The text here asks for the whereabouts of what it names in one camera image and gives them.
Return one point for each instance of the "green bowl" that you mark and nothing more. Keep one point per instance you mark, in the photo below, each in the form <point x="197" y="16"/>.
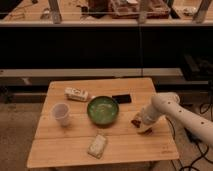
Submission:
<point x="103" y="110"/>

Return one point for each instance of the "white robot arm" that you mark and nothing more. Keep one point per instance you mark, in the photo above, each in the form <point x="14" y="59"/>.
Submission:
<point x="168" y="104"/>

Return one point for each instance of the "white lying bottle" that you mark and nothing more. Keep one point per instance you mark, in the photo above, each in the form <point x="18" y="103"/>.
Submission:
<point x="77" y="94"/>

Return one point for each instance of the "wooden table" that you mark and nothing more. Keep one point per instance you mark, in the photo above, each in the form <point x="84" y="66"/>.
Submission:
<point x="55" y="145"/>

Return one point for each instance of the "wooden tray with clutter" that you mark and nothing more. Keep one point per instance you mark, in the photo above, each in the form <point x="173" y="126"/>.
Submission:
<point x="130" y="9"/>

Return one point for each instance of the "black smartphone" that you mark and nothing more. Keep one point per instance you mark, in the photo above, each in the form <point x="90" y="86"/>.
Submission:
<point x="121" y="99"/>

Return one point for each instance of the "translucent plastic cup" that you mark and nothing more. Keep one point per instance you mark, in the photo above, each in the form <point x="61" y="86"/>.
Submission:
<point x="60" y="112"/>

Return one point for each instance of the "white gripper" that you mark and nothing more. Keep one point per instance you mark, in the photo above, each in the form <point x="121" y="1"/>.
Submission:
<point x="141" y="127"/>

